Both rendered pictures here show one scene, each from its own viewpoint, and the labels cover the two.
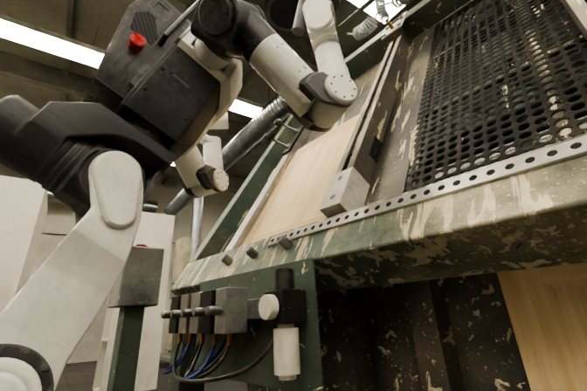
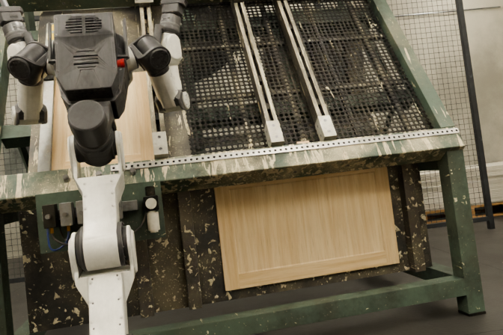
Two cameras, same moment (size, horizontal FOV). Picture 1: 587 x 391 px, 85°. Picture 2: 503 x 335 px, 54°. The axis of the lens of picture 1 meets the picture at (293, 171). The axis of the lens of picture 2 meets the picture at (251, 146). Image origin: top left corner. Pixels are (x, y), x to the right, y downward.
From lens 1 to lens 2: 1.71 m
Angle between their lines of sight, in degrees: 60
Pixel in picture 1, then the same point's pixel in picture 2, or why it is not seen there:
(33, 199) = not seen: outside the picture
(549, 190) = (253, 164)
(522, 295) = (221, 192)
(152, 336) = not seen: outside the picture
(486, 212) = (236, 168)
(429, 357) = (186, 219)
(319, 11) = (176, 48)
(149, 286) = not seen: outside the picture
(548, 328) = (227, 203)
